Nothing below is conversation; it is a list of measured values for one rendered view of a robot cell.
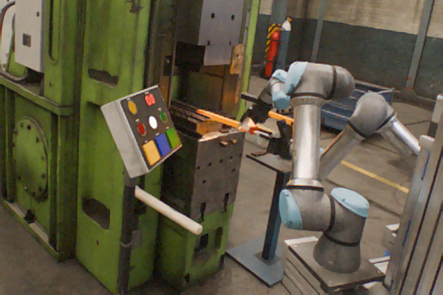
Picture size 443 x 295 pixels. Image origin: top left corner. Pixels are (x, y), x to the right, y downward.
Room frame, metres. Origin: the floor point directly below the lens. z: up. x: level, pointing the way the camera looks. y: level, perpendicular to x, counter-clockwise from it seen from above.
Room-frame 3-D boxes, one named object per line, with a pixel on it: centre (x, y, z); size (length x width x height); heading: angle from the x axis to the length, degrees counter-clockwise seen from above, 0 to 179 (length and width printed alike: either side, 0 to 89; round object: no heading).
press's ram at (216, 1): (2.19, 0.06, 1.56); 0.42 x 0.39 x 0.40; 48
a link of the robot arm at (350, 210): (1.14, -0.49, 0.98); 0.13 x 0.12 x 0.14; 92
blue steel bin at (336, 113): (5.79, -2.03, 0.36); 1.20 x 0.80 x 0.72; 43
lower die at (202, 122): (2.16, 0.09, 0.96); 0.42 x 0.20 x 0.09; 48
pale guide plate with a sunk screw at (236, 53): (2.34, -0.18, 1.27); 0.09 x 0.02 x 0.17; 138
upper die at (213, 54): (2.16, 0.09, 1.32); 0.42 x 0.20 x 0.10; 48
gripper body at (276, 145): (1.76, -0.39, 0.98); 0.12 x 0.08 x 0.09; 48
